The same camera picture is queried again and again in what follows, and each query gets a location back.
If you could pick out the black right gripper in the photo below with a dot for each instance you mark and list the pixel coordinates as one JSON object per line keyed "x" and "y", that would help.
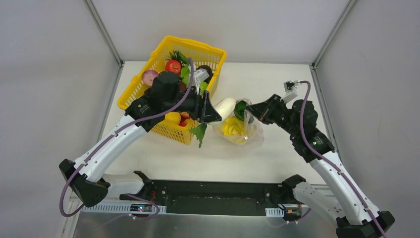
{"x": 268, "y": 111}

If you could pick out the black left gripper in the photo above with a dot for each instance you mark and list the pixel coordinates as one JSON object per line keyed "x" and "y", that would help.
{"x": 202, "y": 107}

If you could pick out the white radish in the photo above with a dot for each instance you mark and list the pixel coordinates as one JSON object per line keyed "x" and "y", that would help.
{"x": 224, "y": 108}

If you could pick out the yellow napa cabbage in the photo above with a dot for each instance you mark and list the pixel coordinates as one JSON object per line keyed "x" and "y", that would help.
{"x": 233, "y": 126}

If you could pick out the green white bok choy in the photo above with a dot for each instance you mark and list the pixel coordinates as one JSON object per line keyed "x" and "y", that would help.
{"x": 240, "y": 110}

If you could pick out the clear zip top bag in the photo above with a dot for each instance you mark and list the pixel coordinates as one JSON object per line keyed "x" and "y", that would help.
{"x": 253, "y": 131}

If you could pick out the red apple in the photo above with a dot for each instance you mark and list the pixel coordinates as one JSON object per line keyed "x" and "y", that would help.
{"x": 173, "y": 66}

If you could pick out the purple onion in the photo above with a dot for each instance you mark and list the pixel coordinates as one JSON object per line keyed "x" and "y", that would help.
{"x": 148, "y": 77}

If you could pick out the green leaf vegetable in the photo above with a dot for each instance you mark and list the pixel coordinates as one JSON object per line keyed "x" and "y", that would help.
{"x": 199, "y": 132}

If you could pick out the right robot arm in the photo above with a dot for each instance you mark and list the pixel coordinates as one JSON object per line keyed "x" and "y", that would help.
{"x": 351, "y": 212}

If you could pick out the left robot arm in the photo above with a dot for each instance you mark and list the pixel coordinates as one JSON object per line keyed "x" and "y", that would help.
{"x": 86, "y": 175}

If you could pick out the yellow lemon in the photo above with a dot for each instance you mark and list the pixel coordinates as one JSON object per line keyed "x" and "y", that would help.
{"x": 173, "y": 118}

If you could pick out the dark purple eggplant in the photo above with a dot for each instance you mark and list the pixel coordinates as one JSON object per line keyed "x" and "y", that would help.
{"x": 203, "y": 73}

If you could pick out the yellow plastic basket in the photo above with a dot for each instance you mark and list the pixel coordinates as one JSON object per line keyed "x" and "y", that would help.
{"x": 201, "y": 53}

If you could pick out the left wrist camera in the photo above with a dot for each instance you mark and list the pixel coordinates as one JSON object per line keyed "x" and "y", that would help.
{"x": 197, "y": 85}

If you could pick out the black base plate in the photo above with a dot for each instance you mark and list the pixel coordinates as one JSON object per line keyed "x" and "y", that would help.
{"x": 220, "y": 198}

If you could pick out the aluminium frame rail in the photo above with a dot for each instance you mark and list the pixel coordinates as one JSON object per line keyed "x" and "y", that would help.
{"x": 125, "y": 218}

